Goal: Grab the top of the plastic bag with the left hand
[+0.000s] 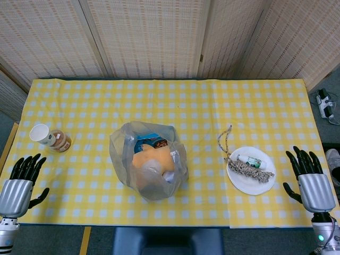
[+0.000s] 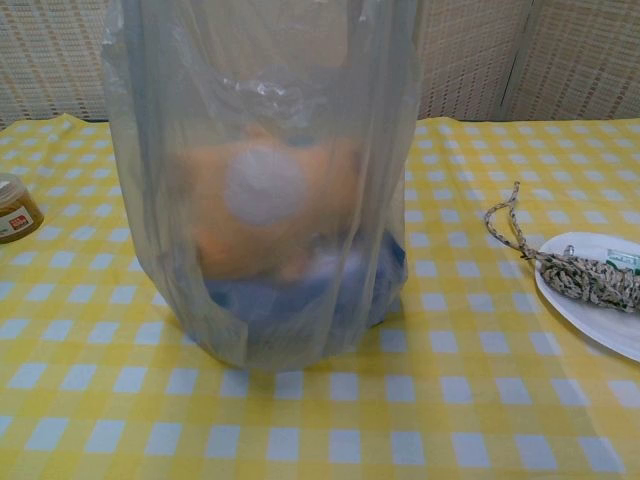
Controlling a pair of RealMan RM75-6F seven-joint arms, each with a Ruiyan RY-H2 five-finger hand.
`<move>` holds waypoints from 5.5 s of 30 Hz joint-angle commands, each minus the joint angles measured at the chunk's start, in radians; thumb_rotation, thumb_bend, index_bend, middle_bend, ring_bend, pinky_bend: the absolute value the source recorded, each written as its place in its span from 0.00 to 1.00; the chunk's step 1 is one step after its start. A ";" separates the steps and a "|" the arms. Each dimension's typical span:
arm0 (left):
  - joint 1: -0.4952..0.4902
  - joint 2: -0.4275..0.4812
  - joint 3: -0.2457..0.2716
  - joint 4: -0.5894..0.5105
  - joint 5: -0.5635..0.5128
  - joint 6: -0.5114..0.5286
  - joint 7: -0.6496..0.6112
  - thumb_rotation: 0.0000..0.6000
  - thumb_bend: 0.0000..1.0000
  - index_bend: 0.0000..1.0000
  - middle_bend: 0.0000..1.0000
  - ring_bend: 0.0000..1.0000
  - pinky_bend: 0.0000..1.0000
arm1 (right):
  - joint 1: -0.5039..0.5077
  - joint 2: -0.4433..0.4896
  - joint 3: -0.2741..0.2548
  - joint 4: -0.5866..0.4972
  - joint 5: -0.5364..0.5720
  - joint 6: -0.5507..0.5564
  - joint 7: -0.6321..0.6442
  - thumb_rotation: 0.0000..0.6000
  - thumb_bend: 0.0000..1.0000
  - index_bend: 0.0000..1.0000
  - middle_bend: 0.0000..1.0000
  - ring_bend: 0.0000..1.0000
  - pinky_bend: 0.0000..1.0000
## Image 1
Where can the grey shoe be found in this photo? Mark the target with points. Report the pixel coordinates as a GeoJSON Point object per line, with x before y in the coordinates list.
{"type": "Point", "coordinates": [334, 164]}

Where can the woven bamboo screen panel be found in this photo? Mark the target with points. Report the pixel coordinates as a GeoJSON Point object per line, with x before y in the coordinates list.
{"type": "Point", "coordinates": [40, 34]}
{"type": "Point", "coordinates": [10, 95]}
{"type": "Point", "coordinates": [233, 34]}
{"type": "Point", "coordinates": [302, 40]}
{"type": "Point", "coordinates": [148, 34]}

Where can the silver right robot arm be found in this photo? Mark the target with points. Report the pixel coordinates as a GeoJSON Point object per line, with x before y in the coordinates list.
{"type": "Point", "coordinates": [325, 233]}

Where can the blue printed snack package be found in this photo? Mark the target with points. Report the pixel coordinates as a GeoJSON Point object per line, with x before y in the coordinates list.
{"type": "Point", "coordinates": [148, 142]}

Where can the orange soft item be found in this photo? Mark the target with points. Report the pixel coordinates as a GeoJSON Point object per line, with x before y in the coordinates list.
{"type": "Point", "coordinates": [151, 159]}

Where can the brown spice jar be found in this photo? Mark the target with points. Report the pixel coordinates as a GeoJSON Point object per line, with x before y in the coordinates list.
{"type": "Point", "coordinates": [61, 142]}

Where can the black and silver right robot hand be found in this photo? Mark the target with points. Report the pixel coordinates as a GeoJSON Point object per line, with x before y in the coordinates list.
{"type": "Point", "coordinates": [316, 191]}

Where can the translucent plastic bag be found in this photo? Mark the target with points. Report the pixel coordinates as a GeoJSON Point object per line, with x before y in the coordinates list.
{"type": "Point", "coordinates": [122, 159]}

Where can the yellow white checkered tablecloth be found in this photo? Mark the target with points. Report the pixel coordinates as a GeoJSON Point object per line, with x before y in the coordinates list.
{"type": "Point", "coordinates": [186, 106]}

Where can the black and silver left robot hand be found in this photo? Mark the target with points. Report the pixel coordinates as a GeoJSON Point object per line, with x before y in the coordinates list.
{"type": "Point", "coordinates": [16, 195]}

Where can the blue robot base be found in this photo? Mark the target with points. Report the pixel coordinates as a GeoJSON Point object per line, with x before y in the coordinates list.
{"type": "Point", "coordinates": [167, 241]}

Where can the white paper plate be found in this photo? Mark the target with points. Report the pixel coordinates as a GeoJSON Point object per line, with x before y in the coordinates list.
{"type": "Point", "coordinates": [247, 186]}

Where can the white power strip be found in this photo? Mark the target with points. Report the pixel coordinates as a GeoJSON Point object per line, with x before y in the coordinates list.
{"type": "Point", "coordinates": [324, 103]}

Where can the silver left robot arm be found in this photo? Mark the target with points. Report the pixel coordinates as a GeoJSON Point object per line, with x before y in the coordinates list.
{"type": "Point", "coordinates": [6, 233]}

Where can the white paper cup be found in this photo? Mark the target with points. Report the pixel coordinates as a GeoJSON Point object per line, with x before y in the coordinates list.
{"type": "Point", "coordinates": [40, 134]}

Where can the small white green-labelled bottle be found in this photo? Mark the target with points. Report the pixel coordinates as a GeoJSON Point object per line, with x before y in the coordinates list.
{"type": "Point", "coordinates": [253, 161]}

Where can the yellow floor tape strip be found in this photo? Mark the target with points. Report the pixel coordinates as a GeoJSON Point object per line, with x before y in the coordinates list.
{"type": "Point", "coordinates": [9, 143]}
{"type": "Point", "coordinates": [85, 240]}

